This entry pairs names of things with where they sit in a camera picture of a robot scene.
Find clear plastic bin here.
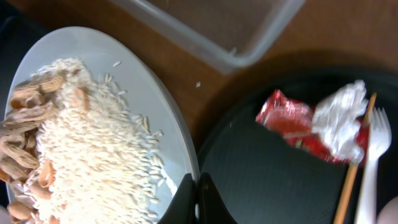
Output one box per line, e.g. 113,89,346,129
112,0,304,75

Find white plastic fork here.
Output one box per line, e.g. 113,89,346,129
354,108,392,224

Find rice and pasta leftovers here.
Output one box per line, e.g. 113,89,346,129
1,58,164,223

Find red snack wrapper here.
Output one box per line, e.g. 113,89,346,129
256,90,365,163

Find wooden chopstick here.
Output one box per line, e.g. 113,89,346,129
333,92,377,224

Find white napkin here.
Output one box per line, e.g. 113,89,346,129
312,80,368,164

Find round black serving tray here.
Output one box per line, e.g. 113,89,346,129
198,67,397,223

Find grey plate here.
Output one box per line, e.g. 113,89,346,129
6,27,199,217

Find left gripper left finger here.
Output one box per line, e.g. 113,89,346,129
158,174,197,224

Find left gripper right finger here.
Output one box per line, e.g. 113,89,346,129
198,172,237,224

